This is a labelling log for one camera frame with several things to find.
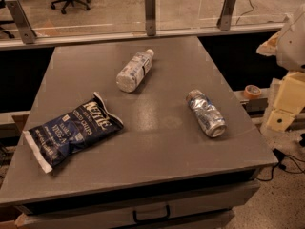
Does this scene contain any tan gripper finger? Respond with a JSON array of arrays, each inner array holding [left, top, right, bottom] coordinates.
[[267, 72, 305, 132]]

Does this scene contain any clear plastic water bottle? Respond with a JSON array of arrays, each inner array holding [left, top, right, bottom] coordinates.
[[116, 49, 154, 93]]

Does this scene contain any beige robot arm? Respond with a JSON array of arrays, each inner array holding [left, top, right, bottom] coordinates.
[[256, 4, 305, 132]]

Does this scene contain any orange tape roll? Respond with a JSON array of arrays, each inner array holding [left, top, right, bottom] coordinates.
[[243, 85, 262, 99]]

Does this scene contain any crushed silver blue can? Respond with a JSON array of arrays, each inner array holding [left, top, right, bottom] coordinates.
[[186, 90, 227, 138]]

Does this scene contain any blue Kettle chips bag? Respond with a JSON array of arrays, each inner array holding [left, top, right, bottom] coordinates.
[[24, 92, 124, 174]]

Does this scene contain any clear glass barrier panel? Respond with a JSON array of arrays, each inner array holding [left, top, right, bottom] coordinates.
[[0, 0, 305, 40]]

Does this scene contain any black floor cable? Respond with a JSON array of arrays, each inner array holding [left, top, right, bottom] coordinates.
[[255, 148, 305, 182]]

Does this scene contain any right metal barrier bracket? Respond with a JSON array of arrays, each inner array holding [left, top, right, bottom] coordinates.
[[217, 0, 236, 31]]

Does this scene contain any metal barrier bracket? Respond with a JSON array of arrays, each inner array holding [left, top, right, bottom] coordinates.
[[5, 0, 37, 44], [217, 0, 236, 31], [145, 0, 156, 36]]

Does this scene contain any grey drawer with black handle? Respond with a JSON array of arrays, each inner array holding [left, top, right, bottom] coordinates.
[[15, 180, 259, 229]]

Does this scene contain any middle metal barrier bracket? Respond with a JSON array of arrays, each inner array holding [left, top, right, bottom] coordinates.
[[145, 0, 156, 36]]

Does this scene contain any left metal barrier bracket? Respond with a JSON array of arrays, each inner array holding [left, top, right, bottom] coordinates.
[[5, 0, 37, 44]]

